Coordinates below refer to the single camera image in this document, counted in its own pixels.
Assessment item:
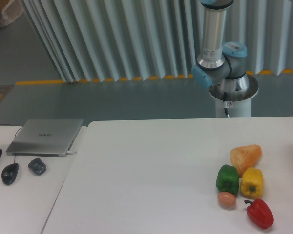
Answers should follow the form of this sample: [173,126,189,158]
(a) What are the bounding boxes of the orange triangular bread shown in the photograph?
[230,144,262,178]

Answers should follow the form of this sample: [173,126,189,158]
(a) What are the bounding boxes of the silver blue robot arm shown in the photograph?
[192,0,293,100]

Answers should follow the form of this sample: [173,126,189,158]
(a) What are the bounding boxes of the white folding screen panels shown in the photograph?
[21,0,293,82]

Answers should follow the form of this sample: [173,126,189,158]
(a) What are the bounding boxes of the green bell pepper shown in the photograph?
[215,164,239,196]

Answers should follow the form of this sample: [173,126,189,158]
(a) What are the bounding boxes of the silver closed laptop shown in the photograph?
[6,119,83,157]

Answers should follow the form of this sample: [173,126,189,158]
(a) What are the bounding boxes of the brown egg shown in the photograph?
[217,192,236,208]

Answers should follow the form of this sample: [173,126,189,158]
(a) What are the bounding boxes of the dark grey small case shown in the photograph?
[28,158,47,176]

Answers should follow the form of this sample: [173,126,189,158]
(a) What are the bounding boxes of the yellow bell pepper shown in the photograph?
[240,167,264,198]

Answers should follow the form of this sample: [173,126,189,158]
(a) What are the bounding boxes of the black computer mouse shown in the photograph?
[1,163,19,186]

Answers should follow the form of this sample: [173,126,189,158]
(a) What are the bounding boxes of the red bell pepper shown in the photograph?
[244,198,274,230]

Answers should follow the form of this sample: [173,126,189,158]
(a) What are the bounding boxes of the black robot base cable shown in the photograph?
[223,92,230,118]

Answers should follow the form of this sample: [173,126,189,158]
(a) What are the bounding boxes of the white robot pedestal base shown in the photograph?
[209,74,259,118]

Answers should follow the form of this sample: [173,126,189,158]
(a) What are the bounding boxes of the black mouse cable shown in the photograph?
[0,124,24,165]

